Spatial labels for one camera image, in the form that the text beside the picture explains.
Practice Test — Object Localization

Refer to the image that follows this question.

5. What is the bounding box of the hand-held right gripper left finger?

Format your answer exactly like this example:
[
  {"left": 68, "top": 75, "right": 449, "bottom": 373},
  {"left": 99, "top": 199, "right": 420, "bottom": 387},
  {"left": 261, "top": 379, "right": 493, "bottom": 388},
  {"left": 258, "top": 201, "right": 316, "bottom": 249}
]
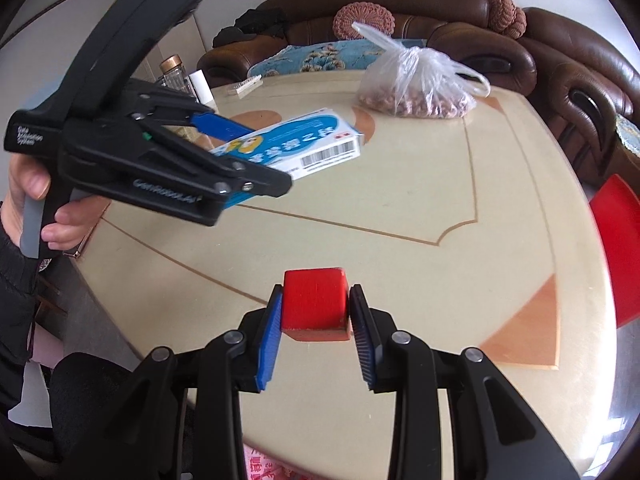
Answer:
[{"left": 65, "top": 284, "right": 286, "bottom": 480}]

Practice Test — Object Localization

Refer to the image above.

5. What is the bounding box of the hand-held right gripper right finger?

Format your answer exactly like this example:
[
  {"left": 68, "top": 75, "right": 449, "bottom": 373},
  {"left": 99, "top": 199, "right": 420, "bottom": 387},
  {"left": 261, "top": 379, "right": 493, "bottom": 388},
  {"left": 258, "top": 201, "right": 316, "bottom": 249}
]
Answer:
[{"left": 348, "top": 284, "right": 576, "bottom": 480}]

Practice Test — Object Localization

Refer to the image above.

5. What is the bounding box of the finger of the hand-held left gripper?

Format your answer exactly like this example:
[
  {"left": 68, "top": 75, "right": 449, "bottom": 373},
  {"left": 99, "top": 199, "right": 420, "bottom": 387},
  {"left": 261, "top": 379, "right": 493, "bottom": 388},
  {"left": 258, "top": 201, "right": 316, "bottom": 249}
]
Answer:
[
  {"left": 140, "top": 119, "right": 294, "bottom": 199},
  {"left": 121, "top": 80, "right": 254, "bottom": 144}
]

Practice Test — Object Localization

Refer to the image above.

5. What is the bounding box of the red wooden block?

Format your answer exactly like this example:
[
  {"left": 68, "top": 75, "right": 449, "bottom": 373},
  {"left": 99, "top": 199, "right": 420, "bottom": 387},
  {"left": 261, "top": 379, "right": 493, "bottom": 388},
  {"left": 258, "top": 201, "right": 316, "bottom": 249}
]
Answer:
[{"left": 280, "top": 267, "right": 351, "bottom": 344}]

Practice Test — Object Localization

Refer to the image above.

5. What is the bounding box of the blue and white medicine box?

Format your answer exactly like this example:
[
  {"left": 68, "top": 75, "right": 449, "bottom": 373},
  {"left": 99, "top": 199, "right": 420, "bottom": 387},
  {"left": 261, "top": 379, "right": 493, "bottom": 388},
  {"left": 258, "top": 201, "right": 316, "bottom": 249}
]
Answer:
[{"left": 207, "top": 107, "right": 365, "bottom": 209}]

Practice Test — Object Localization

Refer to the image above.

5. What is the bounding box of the person's left forearm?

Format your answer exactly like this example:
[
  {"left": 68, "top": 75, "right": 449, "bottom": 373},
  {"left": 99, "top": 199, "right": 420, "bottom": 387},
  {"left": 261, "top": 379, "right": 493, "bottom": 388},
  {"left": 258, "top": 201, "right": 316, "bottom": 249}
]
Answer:
[{"left": 0, "top": 225, "right": 49, "bottom": 417}]

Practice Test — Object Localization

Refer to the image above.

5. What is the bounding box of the person's left hand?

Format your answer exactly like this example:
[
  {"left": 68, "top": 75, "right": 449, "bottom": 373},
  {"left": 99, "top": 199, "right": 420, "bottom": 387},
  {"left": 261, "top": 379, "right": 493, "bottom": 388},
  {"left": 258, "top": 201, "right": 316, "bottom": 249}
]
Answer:
[{"left": 0, "top": 152, "right": 109, "bottom": 262}]

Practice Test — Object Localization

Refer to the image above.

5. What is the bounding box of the glass bottle with gold cap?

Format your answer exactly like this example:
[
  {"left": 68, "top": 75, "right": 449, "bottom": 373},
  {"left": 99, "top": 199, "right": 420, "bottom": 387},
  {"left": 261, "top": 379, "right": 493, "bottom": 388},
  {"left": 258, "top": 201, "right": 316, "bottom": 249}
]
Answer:
[{"left": 159, "top": 55, "right": 189, "bottom": 92}]

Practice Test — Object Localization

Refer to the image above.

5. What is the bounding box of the black clothing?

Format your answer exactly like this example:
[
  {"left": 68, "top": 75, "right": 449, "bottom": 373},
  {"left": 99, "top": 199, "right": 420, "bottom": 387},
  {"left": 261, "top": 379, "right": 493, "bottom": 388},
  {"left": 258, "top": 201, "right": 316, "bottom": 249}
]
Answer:
[{"left": 212, "top": 7, "right": 297, "bottom": 49}]

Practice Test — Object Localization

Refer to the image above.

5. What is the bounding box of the blue floral seat cover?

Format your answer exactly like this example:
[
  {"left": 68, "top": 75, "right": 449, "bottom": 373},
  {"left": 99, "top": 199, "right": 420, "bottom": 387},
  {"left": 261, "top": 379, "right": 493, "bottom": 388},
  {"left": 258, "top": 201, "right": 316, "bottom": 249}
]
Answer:
[
  {"left": 248, "top": 39, "right": 429, "bottom": 79},
  {"left": 615, "top": 112, "right": 640, "bottom": 162}
]

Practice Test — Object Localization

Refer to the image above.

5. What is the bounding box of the pink crochet cushion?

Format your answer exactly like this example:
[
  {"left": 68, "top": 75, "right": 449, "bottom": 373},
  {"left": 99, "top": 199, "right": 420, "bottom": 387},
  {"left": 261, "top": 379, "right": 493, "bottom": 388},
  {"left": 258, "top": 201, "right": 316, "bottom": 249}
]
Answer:
[
  {"left": 485, "top": 0, "right": 528, "bottom": 37},
  {"left": 333, "top": 2, "right": 396, "bottom": 41}
]

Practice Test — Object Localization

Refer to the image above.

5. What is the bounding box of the cream round table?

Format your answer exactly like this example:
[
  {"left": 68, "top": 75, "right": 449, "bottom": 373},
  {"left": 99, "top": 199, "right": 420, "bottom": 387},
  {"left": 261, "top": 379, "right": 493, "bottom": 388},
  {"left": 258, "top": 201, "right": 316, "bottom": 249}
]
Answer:
[{"left": 75, "top": 67, "right": 617, "bottom": 480}]

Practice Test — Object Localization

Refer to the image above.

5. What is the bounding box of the clear bag of peanuts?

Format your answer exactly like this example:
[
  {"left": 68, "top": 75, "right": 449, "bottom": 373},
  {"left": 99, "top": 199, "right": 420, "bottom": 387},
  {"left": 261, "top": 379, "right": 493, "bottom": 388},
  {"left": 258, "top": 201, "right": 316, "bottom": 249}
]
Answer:
[{"left": 351, "top": 21, "right": 492, "bottom": 120}]

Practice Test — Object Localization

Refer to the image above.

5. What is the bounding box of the black mesh chair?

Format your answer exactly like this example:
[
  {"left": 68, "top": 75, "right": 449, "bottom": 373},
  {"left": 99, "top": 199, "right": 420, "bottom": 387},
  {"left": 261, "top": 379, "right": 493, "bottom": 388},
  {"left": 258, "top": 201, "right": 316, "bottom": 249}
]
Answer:
[{"left": 47, "top": 352, "right": 152, "bottom": 467}]

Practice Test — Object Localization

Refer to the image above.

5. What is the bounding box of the brown leather sofa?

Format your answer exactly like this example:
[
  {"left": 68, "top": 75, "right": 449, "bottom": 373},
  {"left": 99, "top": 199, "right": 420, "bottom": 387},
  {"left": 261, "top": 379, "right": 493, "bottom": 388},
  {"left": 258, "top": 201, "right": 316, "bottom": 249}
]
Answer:
[{"left": 197, "top": 0, "right": 539, "bottom": 107}]

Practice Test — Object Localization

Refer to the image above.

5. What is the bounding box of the red stool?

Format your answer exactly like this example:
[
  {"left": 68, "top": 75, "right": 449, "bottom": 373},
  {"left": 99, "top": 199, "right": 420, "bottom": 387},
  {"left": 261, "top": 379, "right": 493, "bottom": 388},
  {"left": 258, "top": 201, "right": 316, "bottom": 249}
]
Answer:
[{"left": 589, "top": 174, "right": 640, "bottom": 330}]

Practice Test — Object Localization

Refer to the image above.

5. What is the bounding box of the brown leather armchair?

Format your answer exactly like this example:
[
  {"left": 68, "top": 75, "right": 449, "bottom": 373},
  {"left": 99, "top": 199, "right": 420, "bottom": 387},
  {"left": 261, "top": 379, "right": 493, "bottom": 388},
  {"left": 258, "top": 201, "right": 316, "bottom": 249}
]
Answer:
[{"left": 520, "top": 7, "right": 640, "bottom": 192}]

